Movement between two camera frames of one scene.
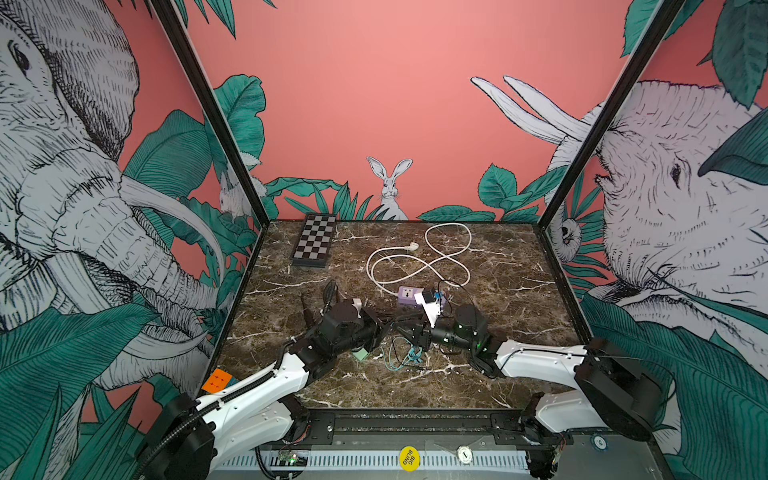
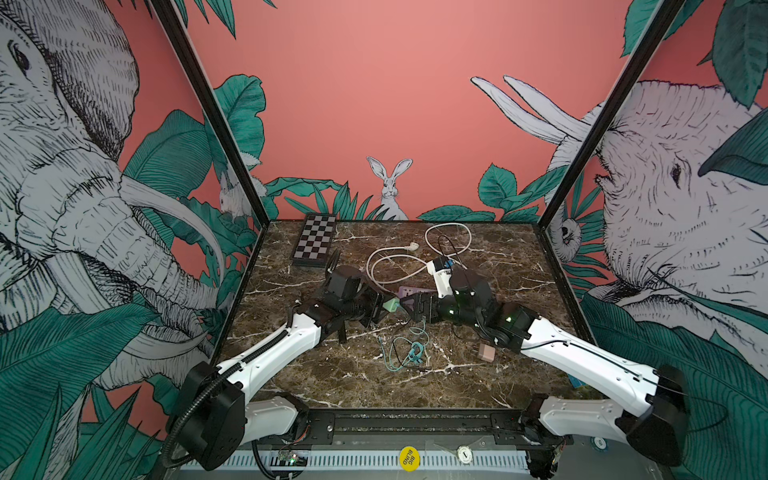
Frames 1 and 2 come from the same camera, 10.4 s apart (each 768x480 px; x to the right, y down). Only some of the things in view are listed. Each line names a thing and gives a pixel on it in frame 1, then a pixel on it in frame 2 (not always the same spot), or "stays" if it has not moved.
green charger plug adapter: [361, 354] → [392, 305]
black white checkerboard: [313, 246] stays
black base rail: [442, 429] stays
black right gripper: [426, 336] → [430, 300]
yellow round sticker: [409, 458] stays
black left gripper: [378, 329] → [377, 299]
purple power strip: [406, 295] stays
